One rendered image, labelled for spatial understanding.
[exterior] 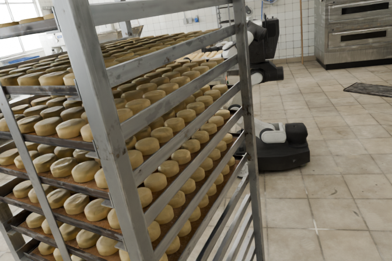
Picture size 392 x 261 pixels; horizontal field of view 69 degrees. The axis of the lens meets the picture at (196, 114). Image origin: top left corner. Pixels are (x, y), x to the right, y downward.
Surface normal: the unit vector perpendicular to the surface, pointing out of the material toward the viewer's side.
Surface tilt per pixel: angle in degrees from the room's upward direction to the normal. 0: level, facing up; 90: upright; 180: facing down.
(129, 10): 90
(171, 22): 90
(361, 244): 0
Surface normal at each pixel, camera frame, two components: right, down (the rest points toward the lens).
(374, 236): -0.14, -0.93
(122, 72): 0.88, 0.04
